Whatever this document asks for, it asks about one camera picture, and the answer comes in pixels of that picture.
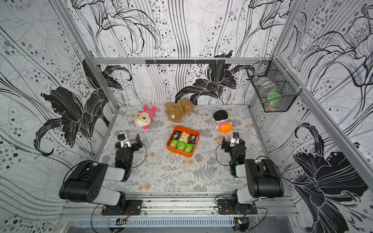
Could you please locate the black cookie packet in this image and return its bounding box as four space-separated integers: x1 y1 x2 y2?
188 134 198 145

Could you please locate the green cookie packet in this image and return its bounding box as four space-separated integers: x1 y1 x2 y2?
184 144 194 153
177 141 187 151
169 139 179 148

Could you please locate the yellow cookie packet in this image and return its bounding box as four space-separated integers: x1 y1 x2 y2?
179 132 190 143

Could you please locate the orange storage box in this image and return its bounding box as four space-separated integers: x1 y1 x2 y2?
166 126 201 158

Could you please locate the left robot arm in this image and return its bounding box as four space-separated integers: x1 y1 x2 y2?
59 139 145 217

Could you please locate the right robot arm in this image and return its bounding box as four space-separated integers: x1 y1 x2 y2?
217 136 284 215

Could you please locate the black-haired doll orange dress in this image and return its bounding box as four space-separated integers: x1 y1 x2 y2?
213 110 233 133

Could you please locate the pink white owl plush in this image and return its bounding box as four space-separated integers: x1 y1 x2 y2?
133 105 157 129

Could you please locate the green lid jar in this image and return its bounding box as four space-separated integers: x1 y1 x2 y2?
267 92 282 110

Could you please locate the brown teddy bear plush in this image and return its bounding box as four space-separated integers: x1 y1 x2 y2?
165 99 194 123

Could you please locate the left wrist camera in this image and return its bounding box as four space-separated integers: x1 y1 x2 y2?
116 132 131 149

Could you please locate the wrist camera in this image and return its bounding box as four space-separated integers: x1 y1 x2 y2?
230 132 240 147
116 132 131 149

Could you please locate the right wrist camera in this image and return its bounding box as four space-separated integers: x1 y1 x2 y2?
230 132 240 147

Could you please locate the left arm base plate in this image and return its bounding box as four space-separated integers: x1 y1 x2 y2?
101 200 142 216

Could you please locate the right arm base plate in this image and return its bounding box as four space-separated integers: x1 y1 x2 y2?
216 199 257 215

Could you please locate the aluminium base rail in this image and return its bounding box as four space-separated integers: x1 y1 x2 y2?
60 193 300 217

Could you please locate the black wire basket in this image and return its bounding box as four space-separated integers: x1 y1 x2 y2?
246 60 298 113

